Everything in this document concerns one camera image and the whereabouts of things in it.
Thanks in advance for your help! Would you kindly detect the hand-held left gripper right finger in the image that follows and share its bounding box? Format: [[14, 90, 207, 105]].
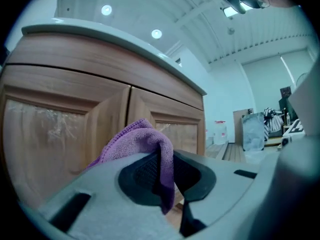
[[173, 149, 261, 238]]

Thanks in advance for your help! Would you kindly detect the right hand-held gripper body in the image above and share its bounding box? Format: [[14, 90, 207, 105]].
[[281, 119, 305, 148]]

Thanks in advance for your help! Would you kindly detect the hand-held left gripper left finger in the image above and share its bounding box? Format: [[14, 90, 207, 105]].
[[39, 151, 181, 240]]

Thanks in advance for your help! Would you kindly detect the purple cloth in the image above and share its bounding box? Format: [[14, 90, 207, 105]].
[[84, 118, 176, 215]]

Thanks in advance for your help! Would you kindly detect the wooden cabinet door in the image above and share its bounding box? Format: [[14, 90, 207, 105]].
[[127, 86, 206, 157], [0, 63, 132, 207]]

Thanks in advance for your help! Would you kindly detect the black and white striped cloth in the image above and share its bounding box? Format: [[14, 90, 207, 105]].
[[263, 107, 285, 139]]

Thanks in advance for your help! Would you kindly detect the wooden slatted platform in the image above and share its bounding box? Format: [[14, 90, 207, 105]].
[[205, 142, 247, 164]]

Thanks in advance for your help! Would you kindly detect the grey marble slab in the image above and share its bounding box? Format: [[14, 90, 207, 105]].
[[241, 112, 266, 152]]

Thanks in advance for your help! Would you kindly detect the group of clear water bottles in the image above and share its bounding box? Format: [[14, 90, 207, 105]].
[[213, 120, 229, 146]]

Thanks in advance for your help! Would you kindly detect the white roller blind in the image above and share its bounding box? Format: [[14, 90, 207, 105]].
[[241, 49, 316, 110]]

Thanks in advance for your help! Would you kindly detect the brown wooden board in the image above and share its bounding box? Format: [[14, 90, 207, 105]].
[[232, 110, 256, 145]]

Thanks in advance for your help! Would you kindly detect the long ceiling tube light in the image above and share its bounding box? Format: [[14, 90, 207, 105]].
[[223, 4, 254, 18]]

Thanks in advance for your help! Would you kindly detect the round ceiling downlight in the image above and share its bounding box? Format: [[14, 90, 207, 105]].
[[100, 4, 113, 16], [150, 28, 163, 40]]

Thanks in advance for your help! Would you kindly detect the wooden vanity cabinet frame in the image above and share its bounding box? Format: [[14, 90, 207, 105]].
[[0, 32, 208, 225]]

